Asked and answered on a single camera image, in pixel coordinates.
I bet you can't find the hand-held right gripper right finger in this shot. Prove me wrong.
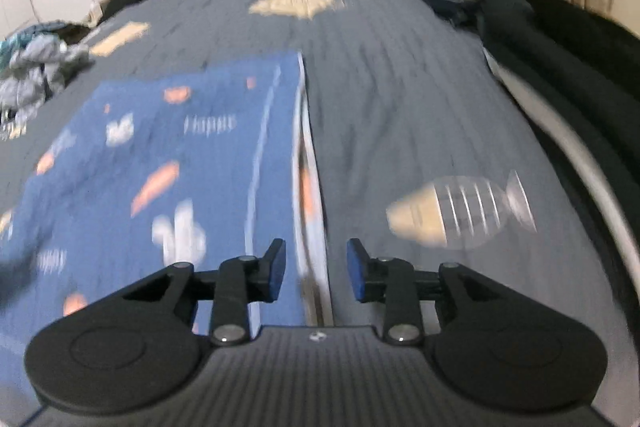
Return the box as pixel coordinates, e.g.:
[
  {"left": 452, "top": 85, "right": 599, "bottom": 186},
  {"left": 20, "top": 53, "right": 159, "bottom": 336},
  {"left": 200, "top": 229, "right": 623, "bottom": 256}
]
[{"left": 346, "top": 237, "right": 507, "bottom": 348}]

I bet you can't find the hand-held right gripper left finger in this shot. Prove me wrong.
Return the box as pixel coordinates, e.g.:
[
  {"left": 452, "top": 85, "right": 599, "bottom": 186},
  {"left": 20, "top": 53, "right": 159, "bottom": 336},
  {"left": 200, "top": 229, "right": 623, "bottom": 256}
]
[{"left": 120, "top": 237, "right": 288, "bottom": 348}]

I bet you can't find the blue orange quilted pillowcase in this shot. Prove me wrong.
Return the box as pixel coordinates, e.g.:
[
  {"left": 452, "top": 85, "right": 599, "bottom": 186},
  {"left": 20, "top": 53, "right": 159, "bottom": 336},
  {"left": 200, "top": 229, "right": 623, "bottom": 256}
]
[{"left": 0, "top": 50, "right": 335, "bottom": 348}]

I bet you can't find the grey printed bedspread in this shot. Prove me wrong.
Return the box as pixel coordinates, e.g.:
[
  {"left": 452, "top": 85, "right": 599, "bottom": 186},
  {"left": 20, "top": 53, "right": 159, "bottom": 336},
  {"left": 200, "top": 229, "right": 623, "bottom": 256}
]
[{"left": 0, "top": 0, "right": 621, "bottom": 358}]

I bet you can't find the dark cloth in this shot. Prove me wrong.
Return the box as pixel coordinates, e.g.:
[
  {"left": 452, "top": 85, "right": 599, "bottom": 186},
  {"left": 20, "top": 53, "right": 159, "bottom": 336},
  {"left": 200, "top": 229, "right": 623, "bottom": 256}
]
[{"left": 477, "top": 0, "right": 640, "bottom": 293}]

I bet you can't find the grey striped fleece garment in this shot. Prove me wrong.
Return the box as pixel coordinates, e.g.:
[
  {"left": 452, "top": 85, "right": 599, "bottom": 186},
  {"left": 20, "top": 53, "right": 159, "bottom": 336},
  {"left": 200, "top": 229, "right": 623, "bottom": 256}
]
[{"left": 0, "top": 44, "right": 66, "bottom": 140}]

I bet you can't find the teal striped fleece garment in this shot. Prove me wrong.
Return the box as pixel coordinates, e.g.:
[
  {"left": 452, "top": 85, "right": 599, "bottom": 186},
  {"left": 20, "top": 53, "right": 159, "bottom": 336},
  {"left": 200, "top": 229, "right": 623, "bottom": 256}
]
[{"left": 0, "top": 21, "right": 68, "bottom": 58}]

